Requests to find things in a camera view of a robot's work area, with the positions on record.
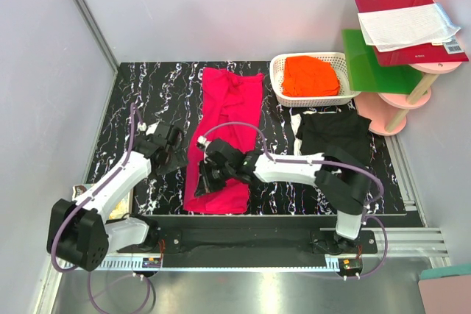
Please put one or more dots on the pink board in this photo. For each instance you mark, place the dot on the pink board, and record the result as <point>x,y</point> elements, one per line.
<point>447,295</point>

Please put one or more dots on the white plastic basket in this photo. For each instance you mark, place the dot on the white plastic basket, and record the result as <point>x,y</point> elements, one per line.
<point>338,62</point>

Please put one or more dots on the folded black white t shirt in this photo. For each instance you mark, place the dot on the folded black white t shirt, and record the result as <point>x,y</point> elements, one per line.
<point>347,130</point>

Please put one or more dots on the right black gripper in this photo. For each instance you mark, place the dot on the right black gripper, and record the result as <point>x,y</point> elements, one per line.
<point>205,184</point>

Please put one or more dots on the white slotted cable duct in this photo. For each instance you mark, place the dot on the white slotted cable duct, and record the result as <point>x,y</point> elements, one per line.
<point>207,263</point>

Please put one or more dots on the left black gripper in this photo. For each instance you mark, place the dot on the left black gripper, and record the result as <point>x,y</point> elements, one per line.
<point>179,159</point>

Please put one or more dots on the pink wooden shelf stand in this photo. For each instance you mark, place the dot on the pink wooden shelf stand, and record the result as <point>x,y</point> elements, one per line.
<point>388,111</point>

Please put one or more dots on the orange t shirt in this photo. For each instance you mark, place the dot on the orange t shirt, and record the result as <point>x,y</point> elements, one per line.
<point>306,76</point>

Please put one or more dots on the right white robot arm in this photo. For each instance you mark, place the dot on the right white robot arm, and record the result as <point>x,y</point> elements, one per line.
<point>341,178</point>

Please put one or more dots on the teal board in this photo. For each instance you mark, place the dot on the teal board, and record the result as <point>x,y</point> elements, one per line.
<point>449,271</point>

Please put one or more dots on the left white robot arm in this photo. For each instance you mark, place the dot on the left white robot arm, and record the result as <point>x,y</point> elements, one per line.
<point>81,231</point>

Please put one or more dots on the dark red folder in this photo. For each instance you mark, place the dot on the dark red folder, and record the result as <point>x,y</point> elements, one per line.
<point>447,52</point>

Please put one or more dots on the green plastic sheet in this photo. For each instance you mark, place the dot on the green plastic sheet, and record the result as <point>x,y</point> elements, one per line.
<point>367,75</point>

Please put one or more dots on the white mesh cloth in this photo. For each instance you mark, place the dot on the white mesh cloth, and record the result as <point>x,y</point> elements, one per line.
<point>391,30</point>

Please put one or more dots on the magenta t shirt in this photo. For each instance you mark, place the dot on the magenta t shirt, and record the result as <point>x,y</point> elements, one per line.
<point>227,97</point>

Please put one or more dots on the illustrated book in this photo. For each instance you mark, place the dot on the illustrated book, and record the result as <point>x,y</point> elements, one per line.
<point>121,210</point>

